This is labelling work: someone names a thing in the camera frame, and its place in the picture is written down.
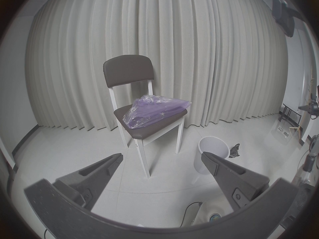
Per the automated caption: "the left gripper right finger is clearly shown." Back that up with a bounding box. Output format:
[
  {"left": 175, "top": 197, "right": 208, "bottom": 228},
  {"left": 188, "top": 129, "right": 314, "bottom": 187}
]
[{"left": 201, "top": 151, "right": 270, "bottom": 211}]

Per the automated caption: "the grey padded white chair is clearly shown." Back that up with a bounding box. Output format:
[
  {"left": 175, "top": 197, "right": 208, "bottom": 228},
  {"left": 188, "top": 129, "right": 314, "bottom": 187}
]
[{"left": 103, "top": 54, "right": 188, "bottom": 179}]

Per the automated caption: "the white curtain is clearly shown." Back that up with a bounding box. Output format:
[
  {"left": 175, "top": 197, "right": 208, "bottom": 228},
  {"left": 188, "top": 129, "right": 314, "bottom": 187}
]
[{"left": 25, "top": 0, "right": 289, "bottom": 134}]

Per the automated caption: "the purple plastic bag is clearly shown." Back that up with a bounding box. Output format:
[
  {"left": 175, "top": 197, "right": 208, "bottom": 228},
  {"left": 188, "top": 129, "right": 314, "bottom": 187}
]
[{"left": 123, "top": 95, "right": 192, "bottom": 129}]

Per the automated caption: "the black cable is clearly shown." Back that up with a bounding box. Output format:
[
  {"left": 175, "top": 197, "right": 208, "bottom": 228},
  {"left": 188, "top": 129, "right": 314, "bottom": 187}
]
[{"left": 181, "top": 202, "right": 203, "bottom": 228}]

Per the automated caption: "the white trash bin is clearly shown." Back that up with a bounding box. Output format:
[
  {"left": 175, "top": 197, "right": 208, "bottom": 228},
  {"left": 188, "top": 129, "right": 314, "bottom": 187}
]
[{"left": 194, "top": 136, "right": 230, "bottom": 176}]

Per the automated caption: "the black metal frame stand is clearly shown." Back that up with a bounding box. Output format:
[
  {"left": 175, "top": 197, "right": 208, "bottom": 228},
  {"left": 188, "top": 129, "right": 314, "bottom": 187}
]
[{"left": 279, "top": 103, "right": 303, "bottom": 126}]

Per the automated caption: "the black plastic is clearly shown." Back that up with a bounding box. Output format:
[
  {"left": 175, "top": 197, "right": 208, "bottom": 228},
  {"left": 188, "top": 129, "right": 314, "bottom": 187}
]
[{"left": 229, "top": 143, "right": 241, "bottom": 158}]

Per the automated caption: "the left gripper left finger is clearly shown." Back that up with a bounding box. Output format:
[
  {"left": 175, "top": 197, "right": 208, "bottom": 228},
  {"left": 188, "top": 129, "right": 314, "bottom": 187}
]
[{"left": 53, "top": 153, "right": 123, "bottom": 210}]

